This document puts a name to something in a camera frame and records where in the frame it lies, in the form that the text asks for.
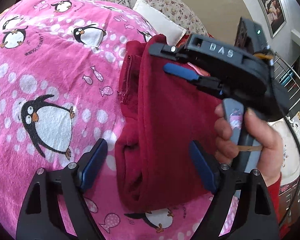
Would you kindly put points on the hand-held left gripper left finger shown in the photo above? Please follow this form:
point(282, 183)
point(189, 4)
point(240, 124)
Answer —
point(93, 165)

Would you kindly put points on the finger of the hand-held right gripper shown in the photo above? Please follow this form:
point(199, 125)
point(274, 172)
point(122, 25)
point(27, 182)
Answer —
point(165, 50)
point(180, 70)

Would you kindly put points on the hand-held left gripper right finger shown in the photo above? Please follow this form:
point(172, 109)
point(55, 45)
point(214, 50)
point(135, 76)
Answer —
point(203, 167)

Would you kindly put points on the dark red fleece garment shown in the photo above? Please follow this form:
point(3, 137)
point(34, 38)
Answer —
point(165, 130)

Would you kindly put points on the person's right hand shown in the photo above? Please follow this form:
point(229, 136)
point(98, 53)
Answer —
point(269, 145)

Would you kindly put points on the white pillow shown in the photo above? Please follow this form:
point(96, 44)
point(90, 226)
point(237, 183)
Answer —
point(162, 22)

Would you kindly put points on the floral print quilt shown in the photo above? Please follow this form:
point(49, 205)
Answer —
point(165, 2)

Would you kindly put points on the metal stair railing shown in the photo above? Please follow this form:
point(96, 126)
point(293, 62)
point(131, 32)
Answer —
point(293, 85)

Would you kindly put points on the white ornate sofa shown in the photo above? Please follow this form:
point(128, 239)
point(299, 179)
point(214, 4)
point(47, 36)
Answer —
point(289, 140)

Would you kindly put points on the pink penguin print blanket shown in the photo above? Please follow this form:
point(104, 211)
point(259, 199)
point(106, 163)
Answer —
point(52, 67)

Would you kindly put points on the framed wall picture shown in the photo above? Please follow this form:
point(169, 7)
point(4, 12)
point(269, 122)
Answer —
point(272, 10)

